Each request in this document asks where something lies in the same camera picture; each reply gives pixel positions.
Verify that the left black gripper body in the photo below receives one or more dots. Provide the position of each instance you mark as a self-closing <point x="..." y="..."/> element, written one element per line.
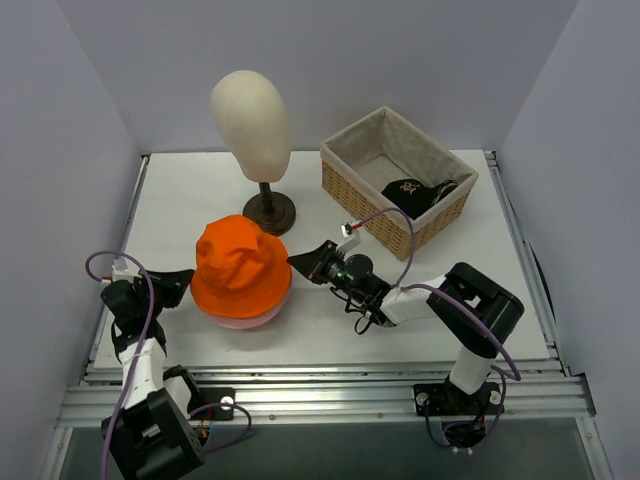
<point x="151" y="285"/>

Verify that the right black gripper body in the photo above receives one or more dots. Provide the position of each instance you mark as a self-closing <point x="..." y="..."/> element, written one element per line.
<point x="323" y="263"/>

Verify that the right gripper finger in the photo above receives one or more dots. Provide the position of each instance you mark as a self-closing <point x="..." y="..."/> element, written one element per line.
<point x="305" y="266"/>
<point x="314" y="255"/>

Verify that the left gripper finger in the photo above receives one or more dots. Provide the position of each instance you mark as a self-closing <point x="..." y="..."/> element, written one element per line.
<point x="172" y="280"/>
<point x="171" y="296"/>

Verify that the orange bucket hat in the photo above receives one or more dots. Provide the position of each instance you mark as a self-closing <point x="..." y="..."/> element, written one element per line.
<point x="241" y="271"/>

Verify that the pink bucket hat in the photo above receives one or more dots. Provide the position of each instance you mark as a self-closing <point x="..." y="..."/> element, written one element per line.
<point x="250" y="322"/>

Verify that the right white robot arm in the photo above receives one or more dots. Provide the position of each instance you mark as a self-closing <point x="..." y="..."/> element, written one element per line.
<point x="480" y="313"/>

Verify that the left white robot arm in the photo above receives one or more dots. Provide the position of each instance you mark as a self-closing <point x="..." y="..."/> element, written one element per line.
<point x="149" y="435"/>

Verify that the black embroidered cap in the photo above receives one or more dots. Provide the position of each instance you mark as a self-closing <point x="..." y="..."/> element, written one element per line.
<point x="415" y="198"/>

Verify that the cream mannequin head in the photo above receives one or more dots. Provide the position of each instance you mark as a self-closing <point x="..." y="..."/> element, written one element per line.
<point x="252" y="120"/>

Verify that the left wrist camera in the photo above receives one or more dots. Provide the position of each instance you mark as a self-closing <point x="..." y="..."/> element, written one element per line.
<point x="120" y="270"/>

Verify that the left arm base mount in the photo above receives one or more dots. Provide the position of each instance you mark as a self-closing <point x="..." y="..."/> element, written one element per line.
<point x="204" y="410"/>

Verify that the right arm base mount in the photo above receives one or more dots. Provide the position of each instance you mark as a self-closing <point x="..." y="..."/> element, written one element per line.
<point x="455" y="420"/>

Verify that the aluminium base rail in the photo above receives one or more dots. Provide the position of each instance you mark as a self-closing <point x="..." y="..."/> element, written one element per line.
<point x="370" y="393"/>

